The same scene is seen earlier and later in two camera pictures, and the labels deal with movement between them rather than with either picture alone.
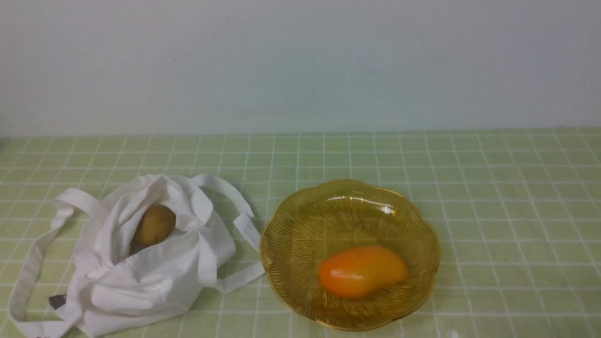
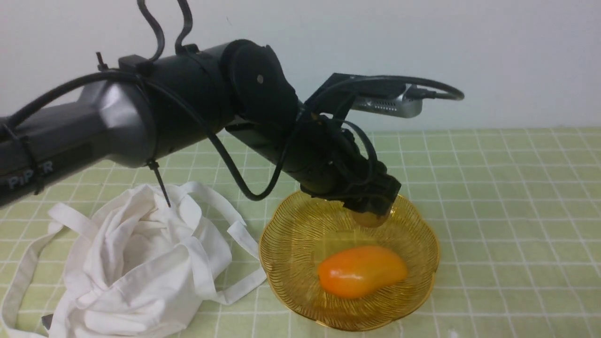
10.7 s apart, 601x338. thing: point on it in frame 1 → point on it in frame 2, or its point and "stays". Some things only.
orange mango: [353, 272] stays
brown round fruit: [156, 223] → [367, 219]
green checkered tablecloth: [517, 211] stays
